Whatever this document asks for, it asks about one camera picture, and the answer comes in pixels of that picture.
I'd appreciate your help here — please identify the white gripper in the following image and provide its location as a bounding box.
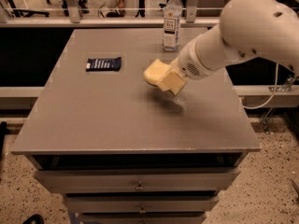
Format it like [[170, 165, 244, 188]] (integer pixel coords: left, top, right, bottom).
[[157, 37, 224, 95]]

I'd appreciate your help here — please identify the yellow sponge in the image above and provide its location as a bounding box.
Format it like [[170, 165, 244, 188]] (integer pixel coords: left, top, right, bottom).
[[143, 59, 170, 86]]

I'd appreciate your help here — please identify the white cable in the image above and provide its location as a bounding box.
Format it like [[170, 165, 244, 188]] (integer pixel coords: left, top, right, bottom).
[[242, 63, 280, 110]]

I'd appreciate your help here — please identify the clear plastic water bottle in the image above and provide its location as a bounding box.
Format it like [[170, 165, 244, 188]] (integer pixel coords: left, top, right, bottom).
[[163, 0, 182, 51]]

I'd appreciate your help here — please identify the grey drawer cabinet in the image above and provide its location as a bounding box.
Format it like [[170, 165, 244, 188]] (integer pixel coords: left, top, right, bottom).
[[12, 28, 260, 224]]

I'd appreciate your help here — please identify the black shoe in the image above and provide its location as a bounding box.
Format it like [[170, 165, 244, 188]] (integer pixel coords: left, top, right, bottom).
[[22, 214, 44, 224]]

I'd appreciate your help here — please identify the metal railing frame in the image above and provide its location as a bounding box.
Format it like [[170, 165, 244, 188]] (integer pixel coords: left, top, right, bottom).
[[0, 0, 225, 29]]

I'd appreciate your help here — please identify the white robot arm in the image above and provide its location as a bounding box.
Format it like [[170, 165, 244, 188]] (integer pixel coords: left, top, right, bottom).
[[157, 0, 299, 94]]

